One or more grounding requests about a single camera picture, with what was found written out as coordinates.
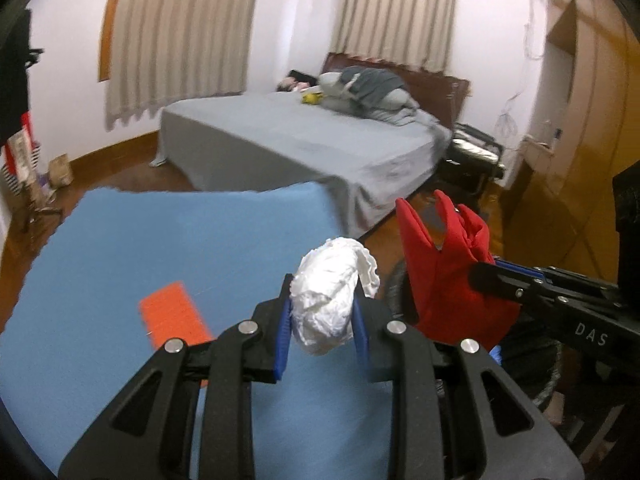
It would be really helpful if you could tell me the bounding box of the dark wooden headboard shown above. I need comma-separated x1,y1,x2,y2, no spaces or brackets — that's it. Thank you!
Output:
320,51,471,133

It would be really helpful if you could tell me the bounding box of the wooden window frame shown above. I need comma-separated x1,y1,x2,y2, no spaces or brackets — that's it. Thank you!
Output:
97,0,131,83

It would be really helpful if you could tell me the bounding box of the wooden wardrobe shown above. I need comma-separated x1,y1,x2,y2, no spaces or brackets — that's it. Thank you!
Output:
505,0,640,281

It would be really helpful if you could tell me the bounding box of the blue tablecloth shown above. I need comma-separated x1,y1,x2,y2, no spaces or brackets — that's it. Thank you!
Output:
0,181,401,480

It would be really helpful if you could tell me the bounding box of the wide beige curtain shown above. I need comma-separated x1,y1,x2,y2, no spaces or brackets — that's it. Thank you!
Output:
102,0,263,133

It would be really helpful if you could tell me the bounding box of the bed with grey sheet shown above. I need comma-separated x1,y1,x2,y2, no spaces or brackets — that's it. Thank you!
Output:
150,91,453,241

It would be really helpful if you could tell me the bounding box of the black hanging garment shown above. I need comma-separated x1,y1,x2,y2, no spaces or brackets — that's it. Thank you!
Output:
0,10,43,146

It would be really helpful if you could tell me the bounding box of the striped red white bag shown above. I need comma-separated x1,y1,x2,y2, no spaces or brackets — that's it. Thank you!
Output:
0,112,41,196

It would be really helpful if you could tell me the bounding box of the light grey quilt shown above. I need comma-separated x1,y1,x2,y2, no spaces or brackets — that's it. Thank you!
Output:
317,71,441,126

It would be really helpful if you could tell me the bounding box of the narrow beige curtain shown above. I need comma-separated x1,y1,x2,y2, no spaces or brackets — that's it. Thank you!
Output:
330,0,458,73

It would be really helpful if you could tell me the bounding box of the red cloth bag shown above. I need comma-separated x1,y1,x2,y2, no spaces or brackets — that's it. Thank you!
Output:
395,189,523,348

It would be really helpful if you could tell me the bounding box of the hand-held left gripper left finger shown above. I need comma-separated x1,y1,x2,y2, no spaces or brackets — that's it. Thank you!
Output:
57,272,296,480

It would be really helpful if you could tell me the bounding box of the brown paper bag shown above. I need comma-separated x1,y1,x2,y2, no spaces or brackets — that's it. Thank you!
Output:
48,154,75,188

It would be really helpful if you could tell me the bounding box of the black bag beside bed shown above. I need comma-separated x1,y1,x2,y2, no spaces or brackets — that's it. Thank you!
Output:
440,122,506,193

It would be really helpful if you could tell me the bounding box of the white paper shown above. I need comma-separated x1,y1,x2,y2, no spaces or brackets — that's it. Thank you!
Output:
290,236,382,357

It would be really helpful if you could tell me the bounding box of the dark grey blanket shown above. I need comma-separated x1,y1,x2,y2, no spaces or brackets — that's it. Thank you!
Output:
345,67,408,108

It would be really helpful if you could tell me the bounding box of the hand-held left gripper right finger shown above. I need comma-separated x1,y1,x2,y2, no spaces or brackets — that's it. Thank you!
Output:
350,285,586,480

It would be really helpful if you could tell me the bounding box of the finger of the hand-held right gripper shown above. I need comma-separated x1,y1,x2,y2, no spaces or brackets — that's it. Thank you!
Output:
492,257,621,294
469,260,571,313

